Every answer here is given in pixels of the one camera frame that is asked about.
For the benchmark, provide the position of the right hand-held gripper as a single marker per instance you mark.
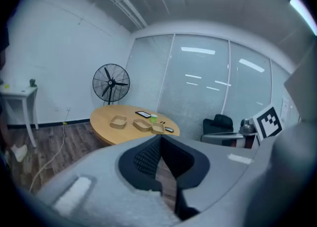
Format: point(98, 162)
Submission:
point(268, 122)

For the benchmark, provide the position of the small green plant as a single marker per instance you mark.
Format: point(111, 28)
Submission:
point(33, 83)

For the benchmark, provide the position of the white side table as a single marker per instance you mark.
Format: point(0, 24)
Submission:
point(19, 92)

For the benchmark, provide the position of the black framed picture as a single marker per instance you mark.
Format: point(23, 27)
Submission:
point(143, 114)

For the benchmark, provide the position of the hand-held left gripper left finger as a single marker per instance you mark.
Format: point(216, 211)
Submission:
point(128, 166)

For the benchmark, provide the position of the black standing fan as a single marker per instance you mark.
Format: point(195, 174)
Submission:
point(111, 82)

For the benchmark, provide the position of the small yellow green object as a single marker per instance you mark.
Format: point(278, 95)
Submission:
point(6, 86)

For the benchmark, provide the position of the grey computer mouse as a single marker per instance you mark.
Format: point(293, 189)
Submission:
point(169, 129)

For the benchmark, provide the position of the white paper notice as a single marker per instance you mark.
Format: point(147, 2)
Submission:
point(286, 108)

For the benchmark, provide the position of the black office chair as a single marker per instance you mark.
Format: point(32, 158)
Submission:
point(218, 124)

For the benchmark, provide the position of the small wooden tray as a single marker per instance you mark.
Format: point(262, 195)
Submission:
point(158, 128)

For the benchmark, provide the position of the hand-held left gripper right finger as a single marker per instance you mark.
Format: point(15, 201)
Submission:
point(193, 166)

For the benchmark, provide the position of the green paper cup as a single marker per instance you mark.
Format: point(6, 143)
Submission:
point(153, 119)

